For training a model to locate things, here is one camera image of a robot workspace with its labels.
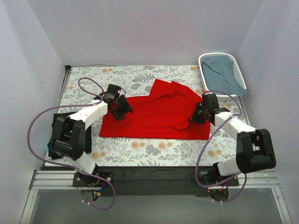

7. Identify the red t shirt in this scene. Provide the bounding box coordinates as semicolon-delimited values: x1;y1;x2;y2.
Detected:
99;79;210;140

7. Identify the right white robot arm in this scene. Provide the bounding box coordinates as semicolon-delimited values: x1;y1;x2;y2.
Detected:
190;92;276;186

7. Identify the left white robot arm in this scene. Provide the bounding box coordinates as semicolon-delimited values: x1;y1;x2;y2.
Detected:
48;84;133;187

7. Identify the white plastic basket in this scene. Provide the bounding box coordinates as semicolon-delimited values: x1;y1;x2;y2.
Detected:
198;52;247;101

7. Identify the floral table cloth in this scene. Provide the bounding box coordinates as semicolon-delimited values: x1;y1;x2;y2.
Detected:
59;65;235;166

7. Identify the grey-blue t shirt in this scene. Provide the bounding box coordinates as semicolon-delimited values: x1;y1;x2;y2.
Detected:
202;55;247;96

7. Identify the folded black t shirt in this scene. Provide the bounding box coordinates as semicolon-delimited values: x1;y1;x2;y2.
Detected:
47;112;92;161

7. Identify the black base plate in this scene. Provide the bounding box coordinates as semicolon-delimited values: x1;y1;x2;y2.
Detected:
72;166;239;196

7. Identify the aluminium frame rail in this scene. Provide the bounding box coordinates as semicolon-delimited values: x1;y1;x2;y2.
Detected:
30;170;281;189

